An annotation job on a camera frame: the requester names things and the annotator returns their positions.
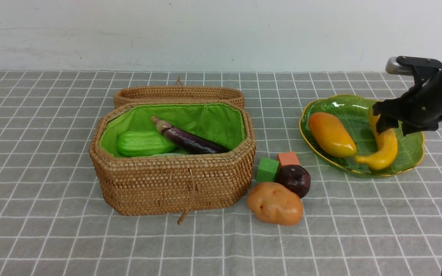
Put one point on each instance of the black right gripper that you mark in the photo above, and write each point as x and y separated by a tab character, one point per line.
417	110

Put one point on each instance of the yellow toy banana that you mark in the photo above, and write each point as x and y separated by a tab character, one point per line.
387	147

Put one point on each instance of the orange yellow toy mango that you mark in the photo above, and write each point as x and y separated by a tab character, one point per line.
331	135

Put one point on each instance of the dark purple passion fruit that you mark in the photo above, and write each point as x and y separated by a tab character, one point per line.
295	178

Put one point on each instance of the brown toy potato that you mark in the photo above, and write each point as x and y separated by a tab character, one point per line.
273	203

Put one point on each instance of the purple toy eggplant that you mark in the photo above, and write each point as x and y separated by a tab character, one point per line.
185	140

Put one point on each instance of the green toy cucumber with leaves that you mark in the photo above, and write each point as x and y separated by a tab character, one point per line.
143	143

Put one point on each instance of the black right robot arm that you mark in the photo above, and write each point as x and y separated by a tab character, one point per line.
423	68

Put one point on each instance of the green glass leaf plate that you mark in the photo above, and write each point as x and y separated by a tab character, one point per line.
352	111

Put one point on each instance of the orange foam cube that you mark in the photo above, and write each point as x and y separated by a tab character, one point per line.
288	158

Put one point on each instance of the green foam cube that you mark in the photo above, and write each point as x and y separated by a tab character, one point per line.
267	170

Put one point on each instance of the woven wicker basket green lining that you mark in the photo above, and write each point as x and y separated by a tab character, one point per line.
148	185

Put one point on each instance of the woven wicker basket lid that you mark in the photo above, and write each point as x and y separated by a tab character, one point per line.
164	93

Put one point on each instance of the grey checked tablecloth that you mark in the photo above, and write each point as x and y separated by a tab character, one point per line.
54	222

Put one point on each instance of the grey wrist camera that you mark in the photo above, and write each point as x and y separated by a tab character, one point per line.
395	68

